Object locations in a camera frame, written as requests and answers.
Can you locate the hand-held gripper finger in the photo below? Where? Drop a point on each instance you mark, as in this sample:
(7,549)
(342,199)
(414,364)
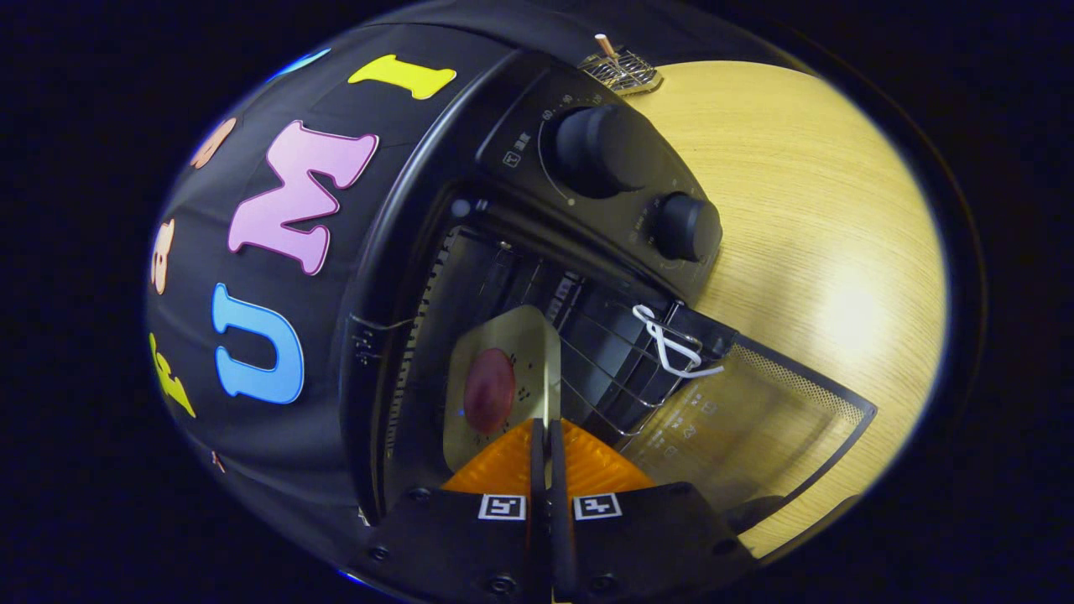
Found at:
(538,478)
(559,478)

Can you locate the round pink meat slice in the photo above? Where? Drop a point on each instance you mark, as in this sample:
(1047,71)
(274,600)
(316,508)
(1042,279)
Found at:
(489,390)

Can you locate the white cherry print plate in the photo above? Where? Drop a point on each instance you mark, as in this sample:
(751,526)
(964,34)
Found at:
(520,335)

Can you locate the black toaster oven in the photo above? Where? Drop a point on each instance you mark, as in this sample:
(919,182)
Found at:
(537,109)

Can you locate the pink clip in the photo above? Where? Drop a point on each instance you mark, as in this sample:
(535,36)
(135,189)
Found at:
(216,461)

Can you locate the small wooden stick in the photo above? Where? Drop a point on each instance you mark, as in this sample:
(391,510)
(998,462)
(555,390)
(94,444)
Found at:
(604,46)

